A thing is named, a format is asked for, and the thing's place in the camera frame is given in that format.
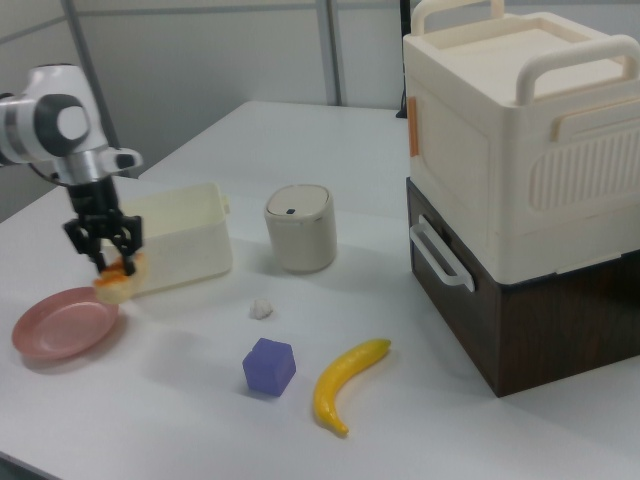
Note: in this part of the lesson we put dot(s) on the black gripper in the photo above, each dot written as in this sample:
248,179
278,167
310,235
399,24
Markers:
92,200

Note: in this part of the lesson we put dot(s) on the dark brown storage box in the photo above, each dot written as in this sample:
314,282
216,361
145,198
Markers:
550,335

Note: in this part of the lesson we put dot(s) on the black camera stand pole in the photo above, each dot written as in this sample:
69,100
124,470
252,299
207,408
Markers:
402,60

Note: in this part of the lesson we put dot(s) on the orange glazed bread roll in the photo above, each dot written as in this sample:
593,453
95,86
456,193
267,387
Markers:
117,287

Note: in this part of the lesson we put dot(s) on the cream open storage bin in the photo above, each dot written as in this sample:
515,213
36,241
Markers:
190,245

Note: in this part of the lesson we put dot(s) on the small cream trash can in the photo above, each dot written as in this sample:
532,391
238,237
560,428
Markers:
300,230

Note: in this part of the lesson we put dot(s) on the yellow banana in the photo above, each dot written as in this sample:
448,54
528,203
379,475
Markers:
335,385

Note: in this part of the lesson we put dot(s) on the pink round plate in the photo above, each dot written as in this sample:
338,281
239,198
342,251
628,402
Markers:
65,327

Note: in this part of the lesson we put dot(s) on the purple cube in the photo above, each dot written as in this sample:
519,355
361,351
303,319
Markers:
267,370

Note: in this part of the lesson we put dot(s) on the white crumpled paper ball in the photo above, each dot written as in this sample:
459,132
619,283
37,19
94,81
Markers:
261,309

